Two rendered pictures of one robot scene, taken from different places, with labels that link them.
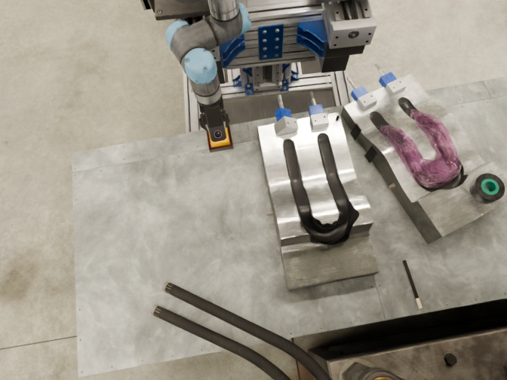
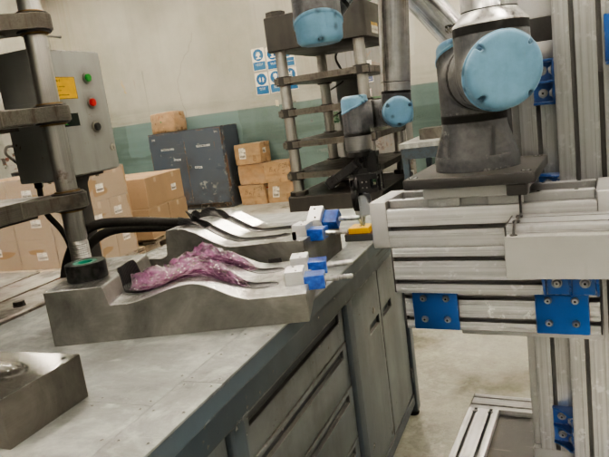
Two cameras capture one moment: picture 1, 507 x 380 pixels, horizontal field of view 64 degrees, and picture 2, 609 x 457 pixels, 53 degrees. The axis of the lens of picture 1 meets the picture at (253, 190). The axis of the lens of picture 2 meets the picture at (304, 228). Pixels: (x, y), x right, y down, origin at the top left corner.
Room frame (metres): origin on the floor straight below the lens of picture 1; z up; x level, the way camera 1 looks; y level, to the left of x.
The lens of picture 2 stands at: (1.23, -1.53, 1.18)
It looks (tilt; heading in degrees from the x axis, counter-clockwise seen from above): 11 degrees down; 116
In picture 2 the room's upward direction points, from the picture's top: 8 degrees counter-clockwise
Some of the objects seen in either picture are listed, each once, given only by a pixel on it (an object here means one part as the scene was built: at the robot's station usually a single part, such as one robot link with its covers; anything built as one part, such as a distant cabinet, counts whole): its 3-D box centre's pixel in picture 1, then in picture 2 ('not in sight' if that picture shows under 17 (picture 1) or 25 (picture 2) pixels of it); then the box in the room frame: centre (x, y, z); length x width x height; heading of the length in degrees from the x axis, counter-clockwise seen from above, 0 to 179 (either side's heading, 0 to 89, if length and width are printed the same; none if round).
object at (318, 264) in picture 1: (314, 196); (236, 240); (0.35, -0.18, 0.87); 0.50 x 0.26 x 0.14; 3
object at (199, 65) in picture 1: (201, 72); (356, 115); (0.63, 0.09, 1.15); 0.09 x 0.08 x 0.11; 23
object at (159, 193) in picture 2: not in sight; (119, 213); (-3.33, 3.38, 0.37); 1.20 x 0.82 x 0.74; 10
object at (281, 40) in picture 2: not in sight; (351, 118); (-0.97, 4.29, 1.03); 1.54 x 0.94 x 2.06; 92
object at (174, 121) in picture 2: not in sight; (168, 121); (-4.24, 5.68, 1.26); 0.42 x 0.33 x 0.29; 2
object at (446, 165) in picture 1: (424, 145); (191, 266); (0.46, -0.52, 0.90); 0.26 x 0.18 x 0.08; 20
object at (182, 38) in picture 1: (191, 42); (392, 111); (0.73, 0.11, 1.15); 0.11 x 0.11 x 0.08; 23
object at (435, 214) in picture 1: (422, 151); (192, 286); (0.46, -0.53, 0.86); 0.50 x 0.26 x 0.11; 20
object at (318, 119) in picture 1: (315, 109); (321, 233); (0.63, -0.23, 0.89); 0.13 x 0.05 x 0.05; 3
